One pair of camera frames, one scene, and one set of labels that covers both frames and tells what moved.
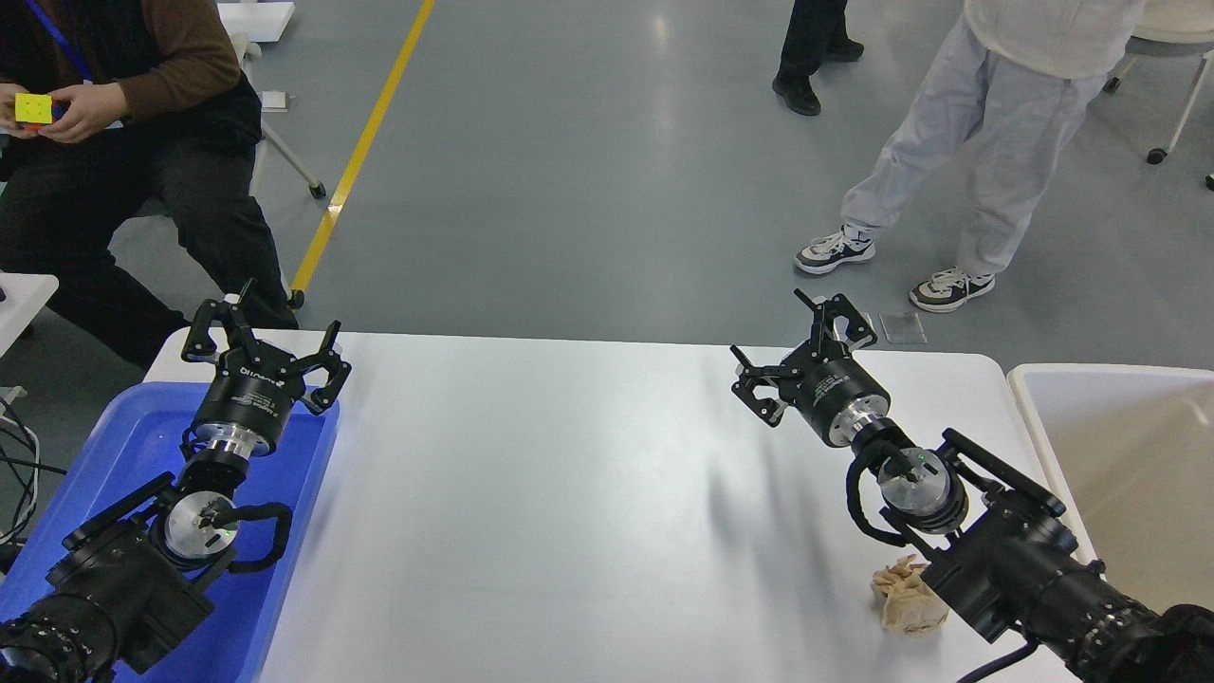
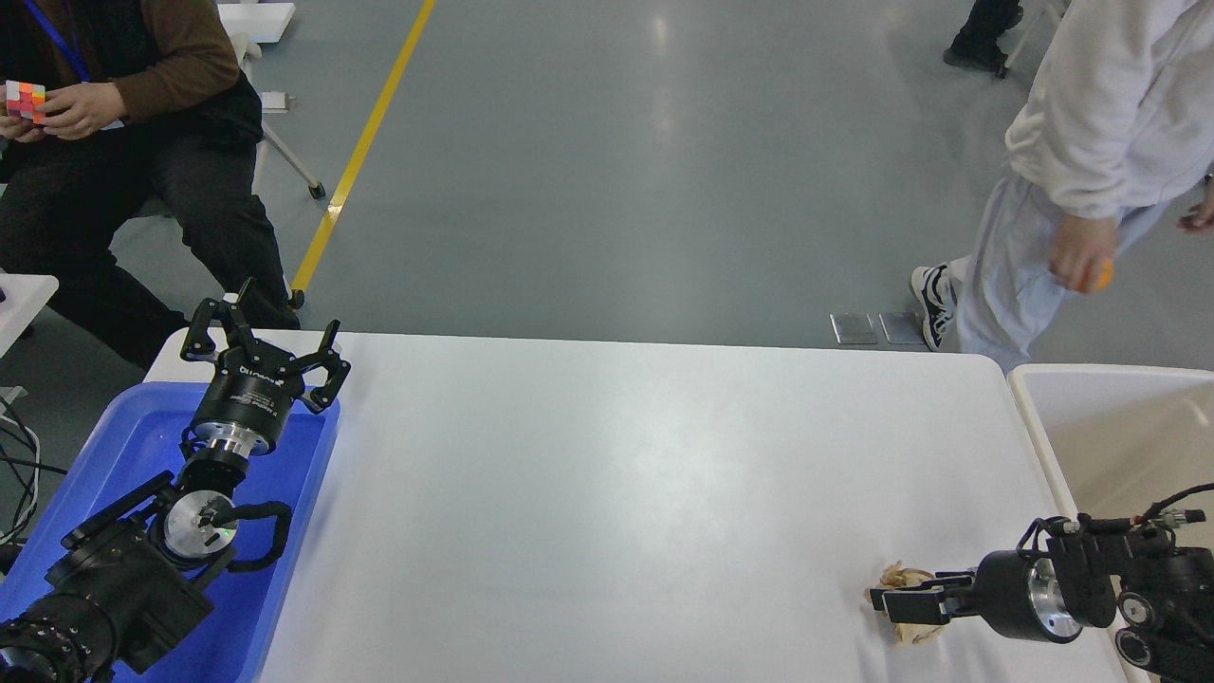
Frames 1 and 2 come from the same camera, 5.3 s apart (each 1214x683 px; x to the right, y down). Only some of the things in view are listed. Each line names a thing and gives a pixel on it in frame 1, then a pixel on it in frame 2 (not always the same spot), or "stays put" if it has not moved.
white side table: (26, 294) stays put
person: (817, 34) → (977, 46)
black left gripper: (254, 385) stays put
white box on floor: (261, 22) stays put
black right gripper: (833, 391) → (1015, 593)
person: (1016, 85) → (1119, 123)
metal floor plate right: (902, 327) stays put
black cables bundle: (19, 469) stays put
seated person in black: (149, 114) stays put
